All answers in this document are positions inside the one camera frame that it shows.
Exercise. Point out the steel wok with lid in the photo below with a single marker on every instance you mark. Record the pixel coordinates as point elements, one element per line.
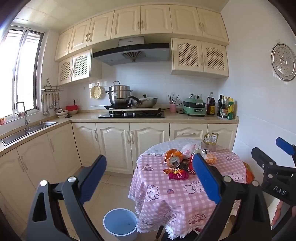
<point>145,103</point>

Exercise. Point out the light blue plastic bin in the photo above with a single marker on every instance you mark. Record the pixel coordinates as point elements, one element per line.
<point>120,222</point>

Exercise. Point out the pink candy wrapper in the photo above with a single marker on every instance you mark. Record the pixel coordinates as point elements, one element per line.
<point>179,175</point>

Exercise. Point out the red drink can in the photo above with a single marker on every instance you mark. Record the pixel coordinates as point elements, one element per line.
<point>190,168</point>

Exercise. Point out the kitchen window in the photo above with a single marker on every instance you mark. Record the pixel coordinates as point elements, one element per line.
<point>23,69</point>

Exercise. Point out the cream lattice door cabinet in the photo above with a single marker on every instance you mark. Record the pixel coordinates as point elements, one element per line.
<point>79,66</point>
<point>187,54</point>

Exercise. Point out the stack of white bowls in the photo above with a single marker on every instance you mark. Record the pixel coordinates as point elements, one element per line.
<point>62,114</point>

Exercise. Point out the black gas stove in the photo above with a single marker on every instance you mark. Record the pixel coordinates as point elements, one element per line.
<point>138,114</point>

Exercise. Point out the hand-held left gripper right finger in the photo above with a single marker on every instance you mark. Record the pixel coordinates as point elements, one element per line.
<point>205,178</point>

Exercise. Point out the dark glass sauce bottle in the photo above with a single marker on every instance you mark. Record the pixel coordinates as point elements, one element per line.
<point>219,106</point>
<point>223,110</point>

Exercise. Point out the orange plastic bag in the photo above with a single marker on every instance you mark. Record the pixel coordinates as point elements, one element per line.
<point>249,173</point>

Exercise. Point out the row of hanging metal ladles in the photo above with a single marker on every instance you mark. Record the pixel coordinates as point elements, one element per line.
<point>45,104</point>

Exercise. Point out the orange candy wrapper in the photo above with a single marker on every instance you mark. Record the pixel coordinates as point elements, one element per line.
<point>167,171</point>

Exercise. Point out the gold snack packet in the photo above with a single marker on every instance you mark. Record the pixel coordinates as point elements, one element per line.
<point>209,143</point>

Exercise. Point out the metal wall utensil rack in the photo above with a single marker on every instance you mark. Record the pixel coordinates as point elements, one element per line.
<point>52,88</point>

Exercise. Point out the pink checked tablecloth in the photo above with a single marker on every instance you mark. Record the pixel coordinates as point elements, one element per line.
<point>175,197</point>

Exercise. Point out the cream upper wall cabinets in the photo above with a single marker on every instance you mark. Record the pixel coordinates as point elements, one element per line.
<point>152,18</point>

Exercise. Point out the red bowl on counter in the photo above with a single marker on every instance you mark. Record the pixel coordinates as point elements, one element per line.
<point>72,108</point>

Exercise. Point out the round metal steamer plate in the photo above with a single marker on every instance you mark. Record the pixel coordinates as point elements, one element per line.
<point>283,61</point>

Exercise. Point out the crushed orange drink can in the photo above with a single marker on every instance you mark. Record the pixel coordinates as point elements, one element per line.
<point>172,155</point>

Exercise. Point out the black range hood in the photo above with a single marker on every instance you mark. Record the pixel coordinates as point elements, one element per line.
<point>138,54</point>

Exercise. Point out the stainless steel sink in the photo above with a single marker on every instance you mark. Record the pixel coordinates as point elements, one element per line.
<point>20,134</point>

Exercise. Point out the cream lower kitchen cabinets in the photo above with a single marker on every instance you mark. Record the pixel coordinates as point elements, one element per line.
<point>115,143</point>

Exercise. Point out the round cream steamer rack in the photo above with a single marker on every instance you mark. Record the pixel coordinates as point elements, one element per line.
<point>96,92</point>

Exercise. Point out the brown wooden leg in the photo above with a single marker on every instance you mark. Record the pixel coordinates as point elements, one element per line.
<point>159,234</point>

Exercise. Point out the stainless steel steamer pot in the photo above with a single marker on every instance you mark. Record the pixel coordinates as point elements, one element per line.
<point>119,96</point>

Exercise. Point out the bundle of chopsticks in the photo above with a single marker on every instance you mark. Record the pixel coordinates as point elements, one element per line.
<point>173,99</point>

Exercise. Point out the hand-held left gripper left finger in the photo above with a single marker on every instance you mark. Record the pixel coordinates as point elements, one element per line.
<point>94,176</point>

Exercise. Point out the large soy sauce bottle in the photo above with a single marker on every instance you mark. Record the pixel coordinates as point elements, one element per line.
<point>211,106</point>

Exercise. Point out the green electric cooker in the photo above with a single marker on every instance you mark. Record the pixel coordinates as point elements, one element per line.
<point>194,106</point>

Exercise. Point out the green yellow oil bottle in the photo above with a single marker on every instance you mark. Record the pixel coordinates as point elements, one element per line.
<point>230,110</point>

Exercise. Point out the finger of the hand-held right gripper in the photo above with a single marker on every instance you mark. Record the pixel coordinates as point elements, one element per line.
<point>262,157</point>
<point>285,144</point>

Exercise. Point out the person's right hand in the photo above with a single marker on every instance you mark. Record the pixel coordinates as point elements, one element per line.
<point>277,213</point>

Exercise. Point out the metal sink faucet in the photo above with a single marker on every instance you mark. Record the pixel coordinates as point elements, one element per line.
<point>26,118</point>

